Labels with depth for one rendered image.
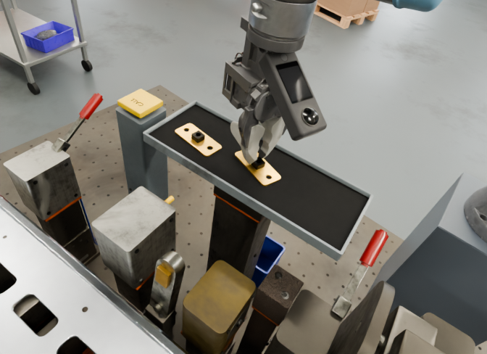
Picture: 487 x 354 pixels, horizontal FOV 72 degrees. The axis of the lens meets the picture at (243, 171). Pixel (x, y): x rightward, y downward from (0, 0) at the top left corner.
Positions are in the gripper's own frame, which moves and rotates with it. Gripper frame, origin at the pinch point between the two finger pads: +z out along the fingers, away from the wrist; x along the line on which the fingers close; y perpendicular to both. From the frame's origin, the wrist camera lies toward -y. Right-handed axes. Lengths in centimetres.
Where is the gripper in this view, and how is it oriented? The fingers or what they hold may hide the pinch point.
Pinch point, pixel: (259, 157)
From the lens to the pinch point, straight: 54.3
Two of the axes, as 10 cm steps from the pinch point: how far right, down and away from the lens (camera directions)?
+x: -8.1, 3.3, -4.9
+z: -1.4, 7.0, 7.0
